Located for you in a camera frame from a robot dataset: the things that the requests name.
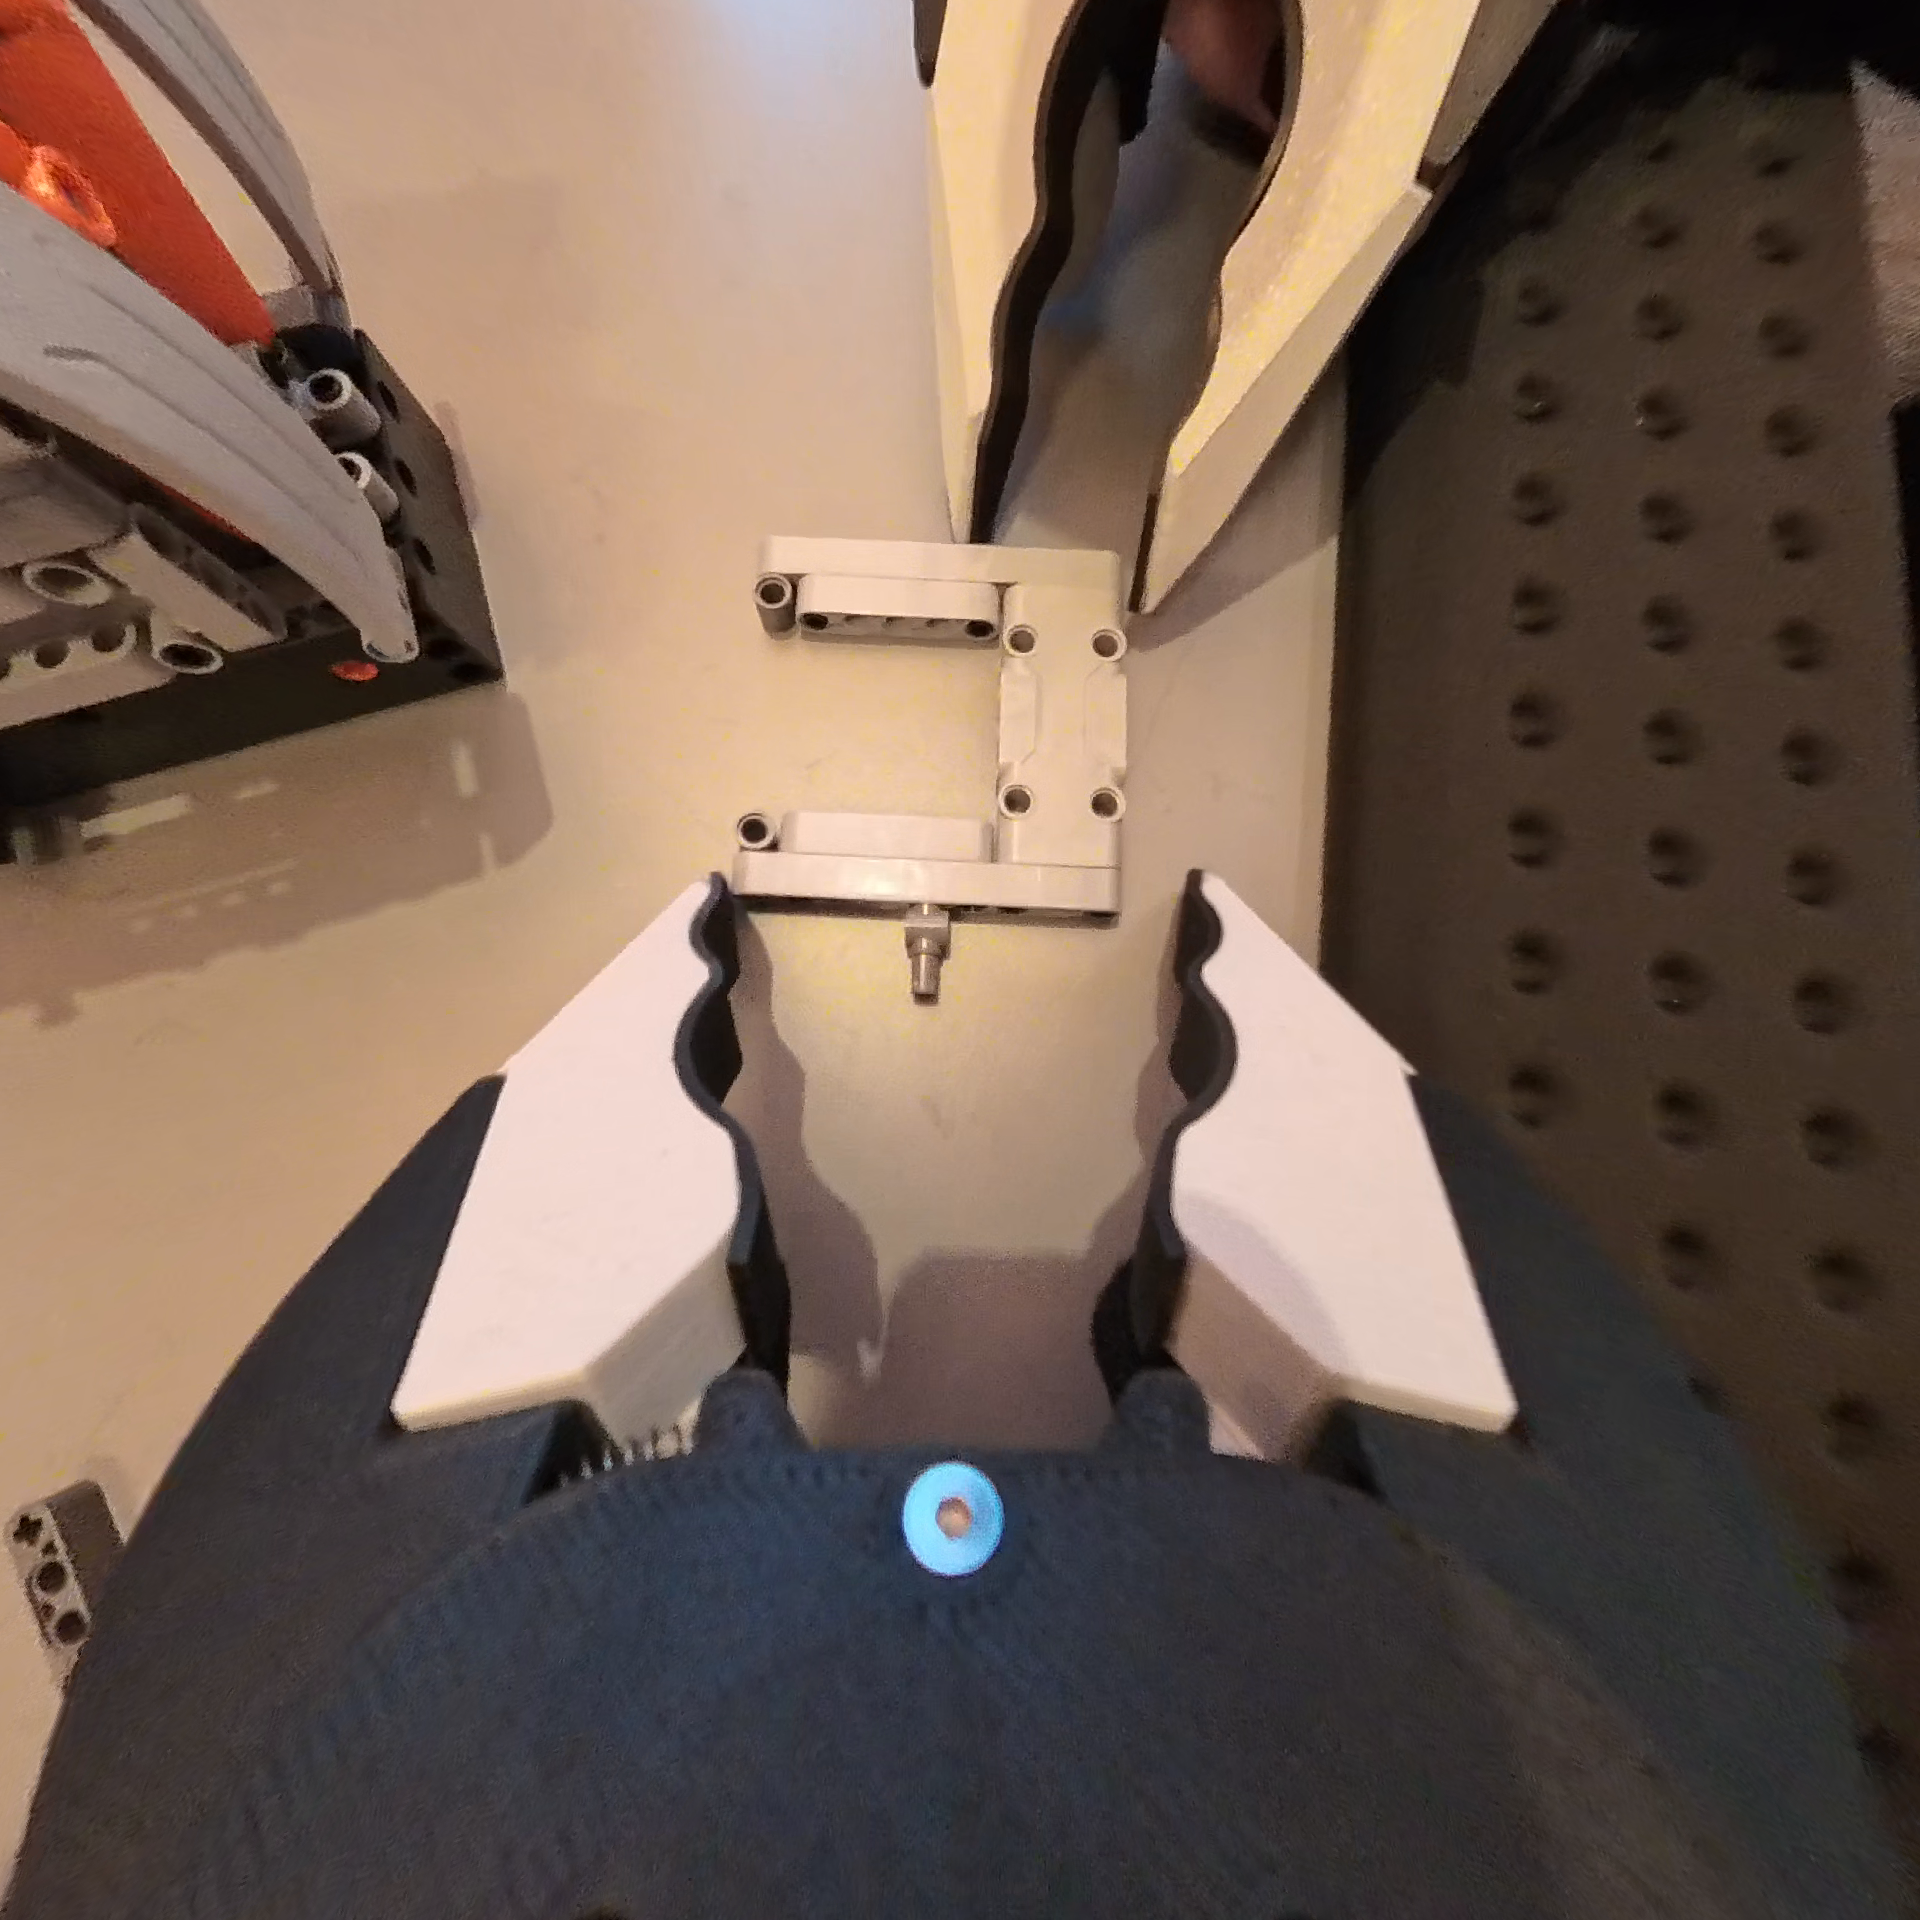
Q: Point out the small dark grey pin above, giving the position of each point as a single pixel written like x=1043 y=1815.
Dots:
x=776 y=585

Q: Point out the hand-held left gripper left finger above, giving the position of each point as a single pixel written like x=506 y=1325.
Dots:
x=599 y=1201

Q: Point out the grey rectangular holed panel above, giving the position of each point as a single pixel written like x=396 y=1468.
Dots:
x=1066 y=720

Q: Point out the grey and black toy vehicle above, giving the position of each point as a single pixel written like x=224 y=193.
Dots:
x=181 y=376

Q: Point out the dark grey bent beam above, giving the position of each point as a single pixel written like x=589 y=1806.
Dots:
x=66 y=1576

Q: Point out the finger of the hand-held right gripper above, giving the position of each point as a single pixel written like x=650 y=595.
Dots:
x=1349 y=149
x=975 y=149

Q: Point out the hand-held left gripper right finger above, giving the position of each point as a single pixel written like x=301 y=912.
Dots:
x=1320 y=1201

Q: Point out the person's right hand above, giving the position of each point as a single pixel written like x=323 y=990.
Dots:
x=1229 y=53

